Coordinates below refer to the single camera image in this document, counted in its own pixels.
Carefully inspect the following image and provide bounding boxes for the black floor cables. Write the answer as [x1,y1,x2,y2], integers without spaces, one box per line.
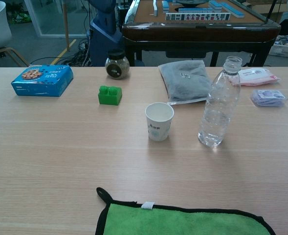
[31,39,93,67]

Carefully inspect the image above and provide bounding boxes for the white plastic basket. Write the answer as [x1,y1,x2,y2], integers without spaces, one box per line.
[268,36,288,59]

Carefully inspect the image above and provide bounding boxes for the small purple plastic box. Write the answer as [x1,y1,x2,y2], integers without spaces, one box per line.
[250,89,288,108]

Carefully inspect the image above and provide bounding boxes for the grey towel in plastic bag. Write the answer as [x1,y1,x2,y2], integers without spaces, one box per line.
[157,60,214,105]

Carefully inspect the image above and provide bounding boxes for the white printed paper cup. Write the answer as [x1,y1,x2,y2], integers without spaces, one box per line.
[145,102,175,142]

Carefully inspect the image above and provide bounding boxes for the clear plastic water bottle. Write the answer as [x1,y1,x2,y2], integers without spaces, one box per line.
[198,55,242,148]

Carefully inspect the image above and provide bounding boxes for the dark wood mahjong table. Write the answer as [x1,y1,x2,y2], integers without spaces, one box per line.
[121,0,281,67]

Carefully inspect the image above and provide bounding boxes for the glass jar black lid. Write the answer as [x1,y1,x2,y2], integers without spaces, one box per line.
[105,49,130,80]

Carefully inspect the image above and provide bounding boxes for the green toy building block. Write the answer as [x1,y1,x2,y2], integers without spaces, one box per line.
[98,85,123,106]

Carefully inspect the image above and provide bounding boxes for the white mahjong tile row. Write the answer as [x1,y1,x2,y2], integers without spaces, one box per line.
[165,12,231,22]

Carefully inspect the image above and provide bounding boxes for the green cloth black trim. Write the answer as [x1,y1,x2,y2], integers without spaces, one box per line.
[95,187,277,235]

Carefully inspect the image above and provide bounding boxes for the wooden pole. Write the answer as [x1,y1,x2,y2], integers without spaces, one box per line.
[62,0,70,52]

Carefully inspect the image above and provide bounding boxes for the pink wet wipes pack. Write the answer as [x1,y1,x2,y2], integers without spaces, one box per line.
[231,68,281,87]

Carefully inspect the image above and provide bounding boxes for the blue chair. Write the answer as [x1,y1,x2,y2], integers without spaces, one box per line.
[88,0,125,67]

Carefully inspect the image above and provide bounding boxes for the blue cookie box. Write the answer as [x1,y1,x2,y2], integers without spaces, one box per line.
[11,64,74,97]

